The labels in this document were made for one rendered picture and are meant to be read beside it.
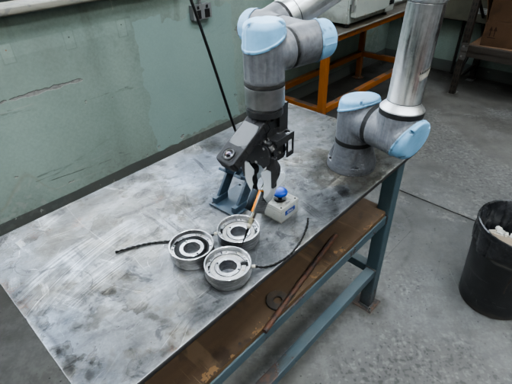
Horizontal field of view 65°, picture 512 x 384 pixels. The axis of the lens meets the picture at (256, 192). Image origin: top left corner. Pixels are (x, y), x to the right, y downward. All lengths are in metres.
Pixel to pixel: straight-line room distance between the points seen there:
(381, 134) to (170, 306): 0.68
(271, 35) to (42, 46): 1.77
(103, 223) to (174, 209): 0.19
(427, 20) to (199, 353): 0.96
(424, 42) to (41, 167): 2.04
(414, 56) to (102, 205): 0.90
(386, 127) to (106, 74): 1.78
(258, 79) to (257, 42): 0.06
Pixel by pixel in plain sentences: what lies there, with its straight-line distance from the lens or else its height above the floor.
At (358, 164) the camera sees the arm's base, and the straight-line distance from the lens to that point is 1.24.
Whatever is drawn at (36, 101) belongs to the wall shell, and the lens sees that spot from 2.38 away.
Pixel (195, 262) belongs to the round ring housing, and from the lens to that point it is 0.91.
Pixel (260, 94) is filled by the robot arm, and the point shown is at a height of 1.20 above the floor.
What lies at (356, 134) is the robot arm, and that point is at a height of 0.94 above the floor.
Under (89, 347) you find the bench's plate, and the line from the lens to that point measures 0.87.
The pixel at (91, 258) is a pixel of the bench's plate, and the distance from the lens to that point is 1.04.
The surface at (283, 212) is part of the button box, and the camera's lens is 1.03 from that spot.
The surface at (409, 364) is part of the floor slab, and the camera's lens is 1.81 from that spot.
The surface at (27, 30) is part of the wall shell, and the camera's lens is 2.31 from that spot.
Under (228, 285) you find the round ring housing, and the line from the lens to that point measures 0.87.
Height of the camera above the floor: 1.47
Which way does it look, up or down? 36 degrees down
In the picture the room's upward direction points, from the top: 2 degrees counter-clockwise
